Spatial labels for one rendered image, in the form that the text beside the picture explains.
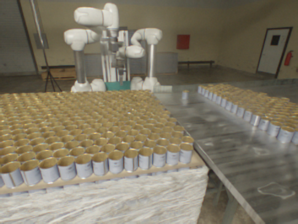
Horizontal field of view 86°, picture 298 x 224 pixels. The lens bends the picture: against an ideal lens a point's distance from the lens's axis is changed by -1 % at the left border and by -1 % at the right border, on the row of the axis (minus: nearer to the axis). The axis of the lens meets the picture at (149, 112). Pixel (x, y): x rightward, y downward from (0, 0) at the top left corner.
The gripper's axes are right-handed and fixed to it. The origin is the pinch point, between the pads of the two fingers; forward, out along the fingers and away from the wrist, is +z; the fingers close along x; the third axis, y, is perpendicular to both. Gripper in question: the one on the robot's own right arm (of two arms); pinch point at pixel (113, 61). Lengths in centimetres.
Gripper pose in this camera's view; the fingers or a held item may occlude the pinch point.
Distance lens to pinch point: 132.8
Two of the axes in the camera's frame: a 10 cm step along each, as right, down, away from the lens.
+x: -4.0, -3.7, 8.4
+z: -0.3, 9.2, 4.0
